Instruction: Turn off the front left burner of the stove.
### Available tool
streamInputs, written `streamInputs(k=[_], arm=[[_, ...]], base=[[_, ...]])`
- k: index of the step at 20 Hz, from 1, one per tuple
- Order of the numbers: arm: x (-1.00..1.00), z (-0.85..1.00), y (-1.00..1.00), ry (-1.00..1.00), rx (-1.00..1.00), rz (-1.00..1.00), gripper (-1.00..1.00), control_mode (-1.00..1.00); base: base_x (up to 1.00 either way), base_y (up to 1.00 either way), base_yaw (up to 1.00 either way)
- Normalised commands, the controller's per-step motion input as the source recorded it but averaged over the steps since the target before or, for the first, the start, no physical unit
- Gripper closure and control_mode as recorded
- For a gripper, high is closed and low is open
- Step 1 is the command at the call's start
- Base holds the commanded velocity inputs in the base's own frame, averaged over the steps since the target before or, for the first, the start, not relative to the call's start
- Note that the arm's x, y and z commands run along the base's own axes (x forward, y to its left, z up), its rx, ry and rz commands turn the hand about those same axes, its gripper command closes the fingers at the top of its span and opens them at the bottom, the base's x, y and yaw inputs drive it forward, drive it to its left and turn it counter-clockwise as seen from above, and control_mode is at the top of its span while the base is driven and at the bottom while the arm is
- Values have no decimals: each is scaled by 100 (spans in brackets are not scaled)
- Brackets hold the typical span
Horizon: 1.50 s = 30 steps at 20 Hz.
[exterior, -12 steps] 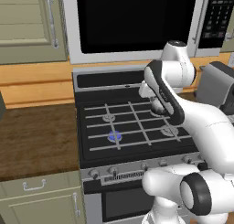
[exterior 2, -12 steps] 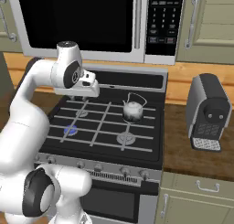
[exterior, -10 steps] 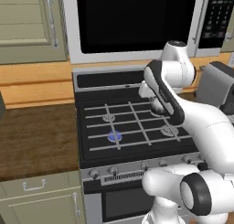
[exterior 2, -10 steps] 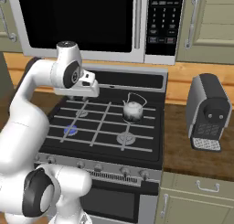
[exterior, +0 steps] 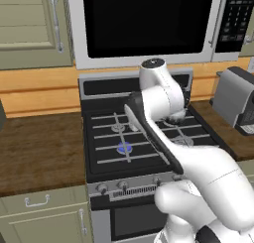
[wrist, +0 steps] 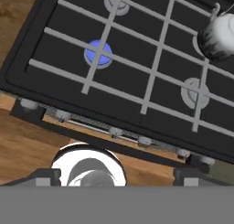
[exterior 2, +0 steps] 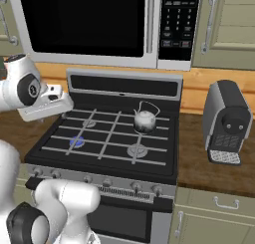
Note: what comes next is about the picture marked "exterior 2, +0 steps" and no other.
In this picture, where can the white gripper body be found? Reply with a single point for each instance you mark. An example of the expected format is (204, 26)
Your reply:
(46, 108)

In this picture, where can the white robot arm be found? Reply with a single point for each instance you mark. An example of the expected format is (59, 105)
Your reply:
(69, 201)

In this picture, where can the silver stove knob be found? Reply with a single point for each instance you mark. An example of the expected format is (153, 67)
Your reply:
(136, 186)
(87, 179)
(156, 189)
(55, 173)
(37, 171)
(107, 182)

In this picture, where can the black and silver stove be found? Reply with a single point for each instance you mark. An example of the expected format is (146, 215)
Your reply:
(113, 148)

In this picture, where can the pale green cupboard door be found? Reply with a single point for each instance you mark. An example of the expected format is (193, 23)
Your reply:
(235, 25)
(8, 47)
(212, 229)

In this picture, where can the black microwave door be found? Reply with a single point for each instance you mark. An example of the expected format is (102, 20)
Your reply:
(83, 22)

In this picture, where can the silver kettle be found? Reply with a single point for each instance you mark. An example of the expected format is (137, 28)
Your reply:
(145, 122)

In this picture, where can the black glass oven door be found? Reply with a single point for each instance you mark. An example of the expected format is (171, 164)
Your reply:
(123, 221)

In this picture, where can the silver microwave oven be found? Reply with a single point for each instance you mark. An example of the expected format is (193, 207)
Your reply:
(176, 25)

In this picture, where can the grey and black coffee machine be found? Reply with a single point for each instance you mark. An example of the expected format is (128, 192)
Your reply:
(222, 118)

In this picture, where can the pale green drawer front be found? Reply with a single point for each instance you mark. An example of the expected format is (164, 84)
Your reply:
(199, 201)

